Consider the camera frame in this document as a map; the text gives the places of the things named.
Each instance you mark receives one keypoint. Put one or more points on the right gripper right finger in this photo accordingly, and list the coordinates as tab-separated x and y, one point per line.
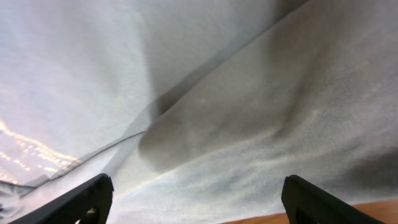
306	203

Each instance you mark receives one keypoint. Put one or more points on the light blue t-shirt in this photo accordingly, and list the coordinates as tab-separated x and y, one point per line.
197	110

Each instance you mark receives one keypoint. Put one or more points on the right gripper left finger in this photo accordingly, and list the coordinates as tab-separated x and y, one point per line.
88	203

